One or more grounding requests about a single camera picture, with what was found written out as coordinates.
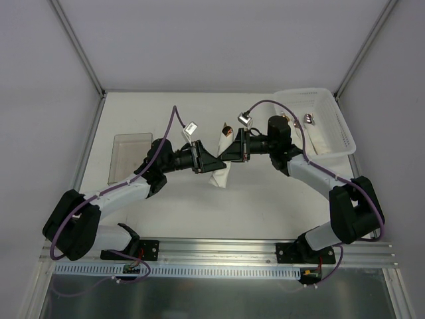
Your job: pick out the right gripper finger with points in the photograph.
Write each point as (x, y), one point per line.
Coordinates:
(232, 144)
(237, 158)

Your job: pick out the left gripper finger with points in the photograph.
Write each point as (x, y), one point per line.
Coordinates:
(211, 165)
(205, 158)

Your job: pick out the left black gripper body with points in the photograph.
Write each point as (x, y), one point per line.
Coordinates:
(198, 157)

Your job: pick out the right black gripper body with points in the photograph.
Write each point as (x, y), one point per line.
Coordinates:
(242, 144)

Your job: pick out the white paper napkin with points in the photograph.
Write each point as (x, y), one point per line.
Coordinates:
(219, 177)

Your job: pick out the gold spoon green handle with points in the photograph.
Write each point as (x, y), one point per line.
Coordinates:
(227, 130)

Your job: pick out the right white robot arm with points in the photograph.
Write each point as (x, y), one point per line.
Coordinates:
(354, 209)

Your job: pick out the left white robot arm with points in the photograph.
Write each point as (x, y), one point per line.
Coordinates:
(73, 227)

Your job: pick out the smoky transparent plastic box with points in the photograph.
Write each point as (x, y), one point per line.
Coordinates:
(128, 153)

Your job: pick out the white plastic basket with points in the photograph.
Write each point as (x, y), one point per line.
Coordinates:
(327, 115)

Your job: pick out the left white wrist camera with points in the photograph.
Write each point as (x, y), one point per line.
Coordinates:
(188, 131)

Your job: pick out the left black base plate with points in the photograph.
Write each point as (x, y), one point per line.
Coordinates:
(144, 249)

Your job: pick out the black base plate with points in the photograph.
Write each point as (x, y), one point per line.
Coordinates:
(299, 253)
(144, 249)

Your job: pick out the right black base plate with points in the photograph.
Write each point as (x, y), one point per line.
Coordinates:
(299, 253)

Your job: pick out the white slotted cable duct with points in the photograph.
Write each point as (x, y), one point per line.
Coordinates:
(180, 271)

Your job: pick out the aluminium mounting rail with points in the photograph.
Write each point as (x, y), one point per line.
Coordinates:
(175, 251)

